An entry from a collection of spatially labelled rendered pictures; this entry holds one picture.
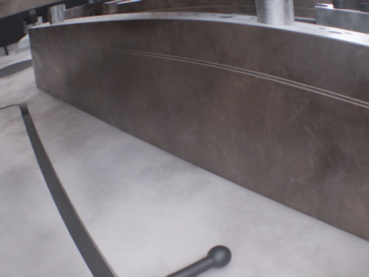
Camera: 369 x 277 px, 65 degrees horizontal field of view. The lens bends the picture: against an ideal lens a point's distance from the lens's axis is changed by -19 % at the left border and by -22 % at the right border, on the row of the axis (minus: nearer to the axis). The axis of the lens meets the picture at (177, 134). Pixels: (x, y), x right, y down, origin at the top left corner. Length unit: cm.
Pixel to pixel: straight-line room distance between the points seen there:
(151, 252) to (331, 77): 46
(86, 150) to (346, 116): 77
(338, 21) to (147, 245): 122
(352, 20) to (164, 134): 99
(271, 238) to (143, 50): 57
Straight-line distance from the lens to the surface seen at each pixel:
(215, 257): 58
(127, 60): 99
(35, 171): 103
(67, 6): 721
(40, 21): 552
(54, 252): 71
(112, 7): 341
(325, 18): 152
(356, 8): 164
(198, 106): 81
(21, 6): 503
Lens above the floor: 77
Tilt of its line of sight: 26 degrees down
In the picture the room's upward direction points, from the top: 6 degrees counter-clockwise
